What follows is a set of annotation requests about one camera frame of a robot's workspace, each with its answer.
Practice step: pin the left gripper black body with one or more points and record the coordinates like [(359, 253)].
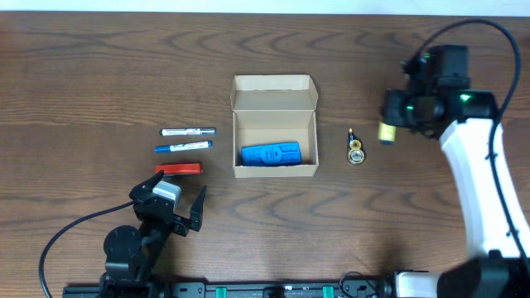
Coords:
[(173, 218)]

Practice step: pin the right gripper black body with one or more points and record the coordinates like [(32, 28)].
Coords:
[(392, 109)]

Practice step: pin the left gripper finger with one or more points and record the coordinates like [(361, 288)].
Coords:
[(144, 191), (196, 211)]

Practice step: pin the yellow highlighter pen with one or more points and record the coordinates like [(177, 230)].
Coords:
[(386, 133)]

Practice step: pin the blue magnetic whiteboard eraser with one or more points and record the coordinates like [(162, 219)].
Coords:
[(277, 154)]

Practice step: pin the cardboard box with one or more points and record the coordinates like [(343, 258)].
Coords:
[(270, 109)]

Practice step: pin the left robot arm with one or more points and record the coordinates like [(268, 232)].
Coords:
[(132, 253)]

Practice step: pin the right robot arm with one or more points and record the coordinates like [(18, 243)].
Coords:
[(497, 233)]

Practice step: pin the blue whiteboard marker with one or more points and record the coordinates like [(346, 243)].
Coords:
[(183, 147)]

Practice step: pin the black whiteboard marker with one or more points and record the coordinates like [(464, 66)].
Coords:
[(189, 131)]

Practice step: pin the correction tape dispenser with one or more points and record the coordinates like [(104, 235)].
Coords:
[(356, 154)]

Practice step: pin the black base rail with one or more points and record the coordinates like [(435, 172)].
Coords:
[(350, 285)]

